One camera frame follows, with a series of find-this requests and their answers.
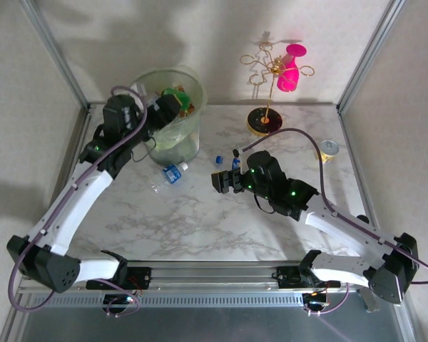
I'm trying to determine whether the small black controller board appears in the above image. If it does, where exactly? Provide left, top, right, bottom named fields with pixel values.
left=302, top=291, right=331, bottom=309
left=102, top=294, right=136, bottom=310

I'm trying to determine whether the green bottle yellow cap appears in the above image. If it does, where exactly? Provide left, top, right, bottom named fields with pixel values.
left=160, top=87, right=196, bottom=113

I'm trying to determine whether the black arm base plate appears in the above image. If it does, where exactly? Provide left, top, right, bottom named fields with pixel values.
left=276, top=265, right=342, bottom=289
left=86, top=266, right=153, bottom=290

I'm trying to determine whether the white-capped blue label bottle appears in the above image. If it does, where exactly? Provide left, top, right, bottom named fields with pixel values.
left=151, top=162, right=189, bottom=193

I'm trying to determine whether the grey metal handle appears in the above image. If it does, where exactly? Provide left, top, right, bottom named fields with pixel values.
left=358, top=288, right=379, bottom=314

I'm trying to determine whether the slotted grey cable duct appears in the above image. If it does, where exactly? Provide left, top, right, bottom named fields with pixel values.
left=30, top=294, right=306, bottom=308

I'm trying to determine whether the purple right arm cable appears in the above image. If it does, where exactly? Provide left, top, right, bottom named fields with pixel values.
left=245, top=128, right=428, bottom=316

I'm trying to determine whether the thin black left gripper wire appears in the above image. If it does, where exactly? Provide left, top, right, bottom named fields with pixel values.
left=132, top=138, right=158, bottom=164

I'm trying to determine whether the pink wine glass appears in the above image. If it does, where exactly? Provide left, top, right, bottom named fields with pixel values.
left=276, top=43, right=307, bottom=93

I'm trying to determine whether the aluminium frame post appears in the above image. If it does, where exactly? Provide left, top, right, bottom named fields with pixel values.
left=337, top=0, right=407, bottom=112
left=19, top=0, right=93, bottom=111

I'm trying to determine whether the thin black right gripper wire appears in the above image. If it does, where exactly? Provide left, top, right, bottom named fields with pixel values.
left=253, top=195, right=276, bottom=215

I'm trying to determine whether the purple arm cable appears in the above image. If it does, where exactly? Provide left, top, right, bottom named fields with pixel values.
left=245, top=128, right=428, bottom=316
left=7, top=85, right=149, bottom=318

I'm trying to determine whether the aluminium side rail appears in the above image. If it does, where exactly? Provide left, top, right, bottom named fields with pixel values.
left=28, top=105, right=96, bottom=266
left=337, top=105, right=404, bottom=266

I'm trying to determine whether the yellow tin can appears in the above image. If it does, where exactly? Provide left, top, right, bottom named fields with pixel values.
left=314, top=140, right=340, bottom=164

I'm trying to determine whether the grey metal bottom panel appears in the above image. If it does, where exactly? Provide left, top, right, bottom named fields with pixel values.
left=1, top=305, right=424, bottom=342

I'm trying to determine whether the gold wire glass rack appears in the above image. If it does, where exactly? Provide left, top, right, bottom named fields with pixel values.
left=240, top=41, right=315, bottom=138

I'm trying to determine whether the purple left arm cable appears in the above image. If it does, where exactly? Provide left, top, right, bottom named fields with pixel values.
left=7, top=85, right=149, bottom=318

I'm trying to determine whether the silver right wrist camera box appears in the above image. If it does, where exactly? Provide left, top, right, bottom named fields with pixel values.
left=233, top=145, right=253, bottom=161

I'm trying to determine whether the thin black gripper wire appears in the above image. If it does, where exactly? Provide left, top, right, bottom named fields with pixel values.
left=253, top=195, right=276, bottom=215
left=132, top=138, right=158, bottom=164

